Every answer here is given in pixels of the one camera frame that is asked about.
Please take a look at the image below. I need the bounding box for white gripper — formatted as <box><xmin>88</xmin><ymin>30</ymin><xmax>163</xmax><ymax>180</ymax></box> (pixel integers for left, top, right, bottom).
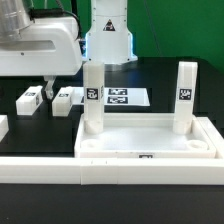
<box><xmin>0</xmin><ymin>17</ymin><xmax>82</xmax><ymax>100</ymax></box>

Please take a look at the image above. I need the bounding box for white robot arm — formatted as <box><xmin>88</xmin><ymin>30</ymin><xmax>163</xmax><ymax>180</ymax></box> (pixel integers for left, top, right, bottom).
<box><xmin>0</xmin><ymin>0</ymin><xmax>137</xmax><ymax>98</ymax></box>

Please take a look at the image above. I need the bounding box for white left fence piece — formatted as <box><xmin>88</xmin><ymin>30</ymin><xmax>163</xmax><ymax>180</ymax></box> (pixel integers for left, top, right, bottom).
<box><xmin>0</xmin><ymin>115</ymin><xmax>9</xmax><ymax>142</ymax></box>

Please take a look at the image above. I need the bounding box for white desk top tray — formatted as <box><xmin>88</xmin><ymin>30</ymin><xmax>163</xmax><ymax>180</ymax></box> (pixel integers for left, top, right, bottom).
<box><xmin>74</xmin><ymin>113</ymin><xmax>217</xmax><ymax>158</ymax></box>

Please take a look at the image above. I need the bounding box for white marker plate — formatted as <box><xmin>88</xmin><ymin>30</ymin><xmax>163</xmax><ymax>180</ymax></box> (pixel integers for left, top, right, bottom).
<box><xmin>72</xmin><ymin>87</ymin><xmax>152</xmax><ymax>108</ymax></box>

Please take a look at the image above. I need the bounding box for white front fence wall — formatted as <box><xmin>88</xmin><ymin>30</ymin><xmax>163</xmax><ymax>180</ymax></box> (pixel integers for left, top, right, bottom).
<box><xmin>0</xmin><ymin>157</ymin><xmax>224</xmax><ymax>185</ymax></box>

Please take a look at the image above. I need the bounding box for black vertical cable connector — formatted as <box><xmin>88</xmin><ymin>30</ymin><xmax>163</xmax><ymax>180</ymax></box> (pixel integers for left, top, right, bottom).
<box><xmin>71</xmin><ymin>0</ymin><xmax>78</xmax><ymax>15</ymax></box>

